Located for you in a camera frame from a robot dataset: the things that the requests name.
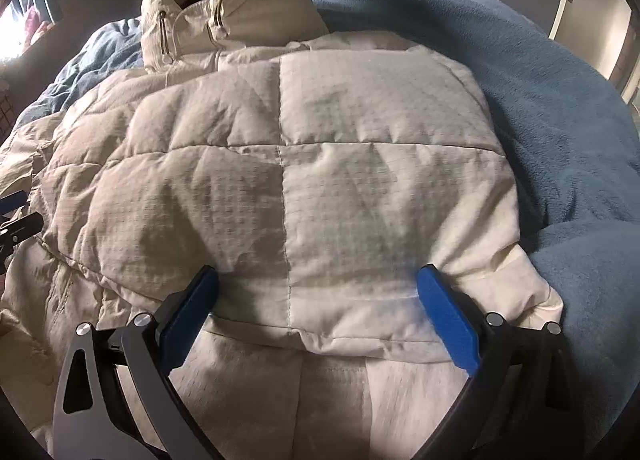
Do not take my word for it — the bright window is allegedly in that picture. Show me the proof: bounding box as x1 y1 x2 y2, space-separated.
0 0 63 68

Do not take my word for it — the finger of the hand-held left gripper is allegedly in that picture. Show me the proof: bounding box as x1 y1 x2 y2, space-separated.
0 193 43 276

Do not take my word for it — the beige door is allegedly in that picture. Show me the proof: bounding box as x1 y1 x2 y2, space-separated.
547 0 640 106

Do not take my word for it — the cream quilted puffer jacket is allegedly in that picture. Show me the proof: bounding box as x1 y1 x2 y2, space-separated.
0 0 566 460

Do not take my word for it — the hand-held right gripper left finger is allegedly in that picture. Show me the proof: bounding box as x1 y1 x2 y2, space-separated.
52 265 226 460

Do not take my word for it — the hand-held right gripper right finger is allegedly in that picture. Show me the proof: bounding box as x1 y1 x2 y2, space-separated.
415 264 585 460

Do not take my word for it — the blue fleece blanket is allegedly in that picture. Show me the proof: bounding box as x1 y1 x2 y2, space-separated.
290 0 640 448

